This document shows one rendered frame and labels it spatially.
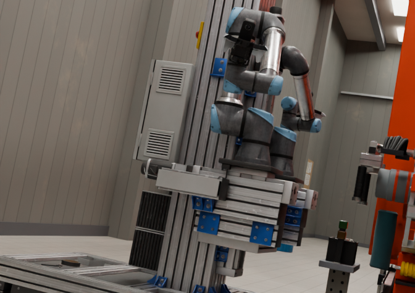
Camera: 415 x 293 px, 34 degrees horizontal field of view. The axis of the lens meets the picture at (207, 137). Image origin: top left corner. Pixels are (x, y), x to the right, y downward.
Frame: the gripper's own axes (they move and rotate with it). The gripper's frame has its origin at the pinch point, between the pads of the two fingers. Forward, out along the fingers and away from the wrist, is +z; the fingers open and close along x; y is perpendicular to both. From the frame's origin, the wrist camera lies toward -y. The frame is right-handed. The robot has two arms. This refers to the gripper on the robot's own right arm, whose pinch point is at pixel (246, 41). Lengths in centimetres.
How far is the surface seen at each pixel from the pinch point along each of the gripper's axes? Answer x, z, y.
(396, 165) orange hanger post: -94, -101, 26
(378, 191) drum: -77, -59, 38
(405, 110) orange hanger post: -91, -105, -2
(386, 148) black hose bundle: -70, -46, 20
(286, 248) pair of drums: -210, -857, 220
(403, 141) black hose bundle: -76, -47, 15
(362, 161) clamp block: -64, -50, 28
